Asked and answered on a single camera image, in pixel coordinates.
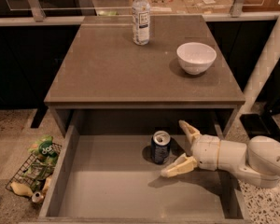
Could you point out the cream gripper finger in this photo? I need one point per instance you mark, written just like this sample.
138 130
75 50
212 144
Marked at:
182 165
191 132

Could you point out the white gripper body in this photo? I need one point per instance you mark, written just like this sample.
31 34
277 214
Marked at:
205 153

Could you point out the blue pepsi can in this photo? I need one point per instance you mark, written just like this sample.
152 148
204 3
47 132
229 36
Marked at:
160 147

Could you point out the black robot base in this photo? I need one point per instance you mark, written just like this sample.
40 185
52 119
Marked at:
267 123

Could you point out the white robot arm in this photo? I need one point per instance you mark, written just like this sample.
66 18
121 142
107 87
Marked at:
257 162

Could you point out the grey open drawer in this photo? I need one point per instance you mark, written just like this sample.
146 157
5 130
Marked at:
105 174

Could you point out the silver can on floor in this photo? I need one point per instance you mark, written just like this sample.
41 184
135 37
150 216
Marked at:
38 197

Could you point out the white ceramic bowl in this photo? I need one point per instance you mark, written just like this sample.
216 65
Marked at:
195 58

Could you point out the clear plastic water bottle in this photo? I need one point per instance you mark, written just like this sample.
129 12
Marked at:
141 22

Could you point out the green chip bag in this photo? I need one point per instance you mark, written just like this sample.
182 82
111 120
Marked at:
43 149

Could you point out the green white snack bag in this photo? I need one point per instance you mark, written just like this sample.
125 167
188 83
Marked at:
39 171

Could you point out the yellow snack packet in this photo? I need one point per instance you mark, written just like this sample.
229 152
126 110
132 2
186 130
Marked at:
21 189

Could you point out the black wire basket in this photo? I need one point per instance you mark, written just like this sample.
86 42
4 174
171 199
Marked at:
19 177

